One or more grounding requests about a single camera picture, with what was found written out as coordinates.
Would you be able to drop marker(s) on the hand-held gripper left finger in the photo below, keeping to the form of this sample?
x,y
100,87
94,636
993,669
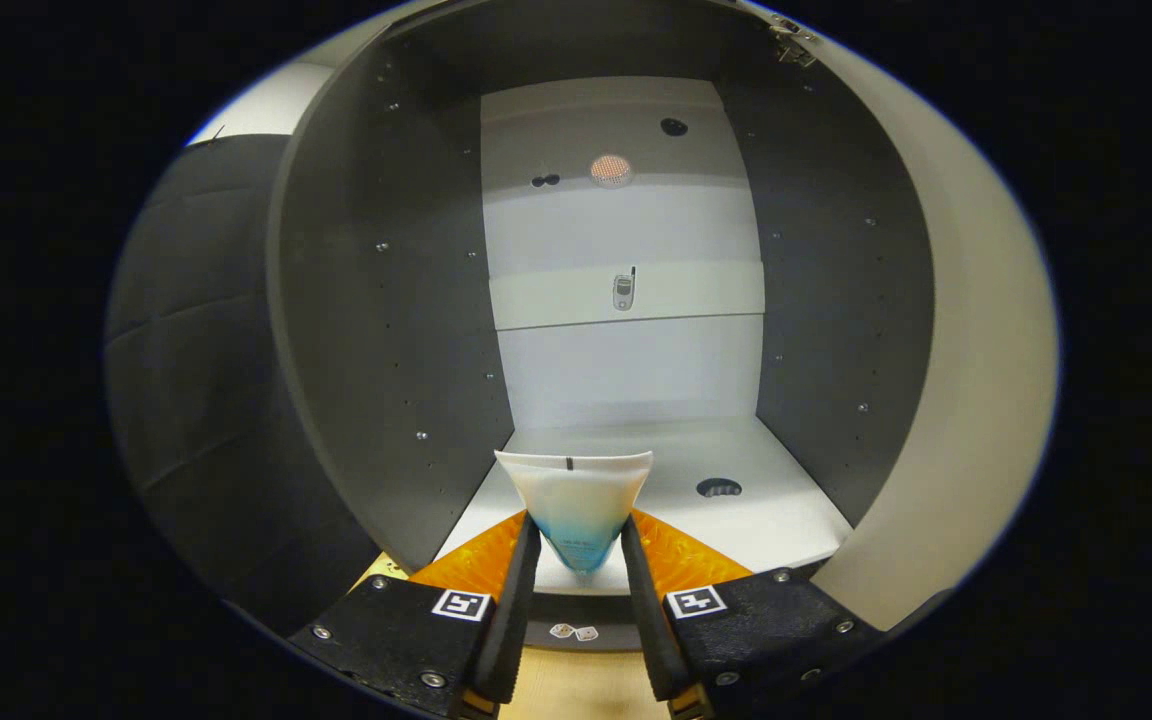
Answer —
x,y
511,620

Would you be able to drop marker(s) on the white cabinet shelf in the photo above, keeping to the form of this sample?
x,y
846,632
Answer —
x,y
696,295

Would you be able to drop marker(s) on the dark grey cabinet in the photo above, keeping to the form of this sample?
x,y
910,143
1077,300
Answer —
x,y
386,350

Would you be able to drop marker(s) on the metal door hinge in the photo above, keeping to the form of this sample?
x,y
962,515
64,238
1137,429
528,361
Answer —
x,y
794,48

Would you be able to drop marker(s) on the black backdrop cloth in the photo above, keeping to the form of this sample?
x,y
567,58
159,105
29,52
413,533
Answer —
x,y
186,400

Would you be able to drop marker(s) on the white blue tube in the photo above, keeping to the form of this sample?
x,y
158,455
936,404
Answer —
x,y
576,500

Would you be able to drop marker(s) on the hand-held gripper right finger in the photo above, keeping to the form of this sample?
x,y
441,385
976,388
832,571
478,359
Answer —
x,y
648,620

